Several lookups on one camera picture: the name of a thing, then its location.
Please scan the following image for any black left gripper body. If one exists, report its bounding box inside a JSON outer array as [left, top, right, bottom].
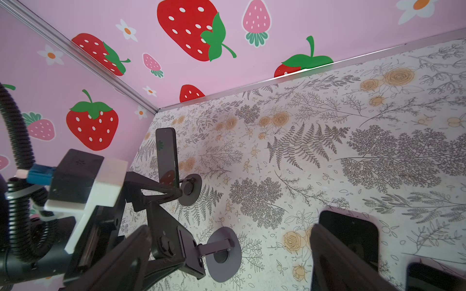
[[64, 172, 205, 291]]

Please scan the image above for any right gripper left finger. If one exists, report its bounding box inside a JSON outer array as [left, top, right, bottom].
[[69, 226, 152, 291]]

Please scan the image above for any back black round stand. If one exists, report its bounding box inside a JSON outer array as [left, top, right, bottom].
[[178, 174, 202, 206]]

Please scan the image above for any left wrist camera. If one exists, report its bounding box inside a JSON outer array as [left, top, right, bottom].
[[25, 149, 128, 254]]

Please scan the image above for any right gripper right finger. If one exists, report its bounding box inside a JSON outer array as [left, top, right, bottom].
[[309, 224, 396, 291]]

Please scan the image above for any middle grey round stand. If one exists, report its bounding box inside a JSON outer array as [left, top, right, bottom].
[[196, 227, 242, 283]]

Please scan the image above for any left black corrugated cable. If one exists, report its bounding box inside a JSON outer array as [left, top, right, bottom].
[[0, 82, 59, 263]]

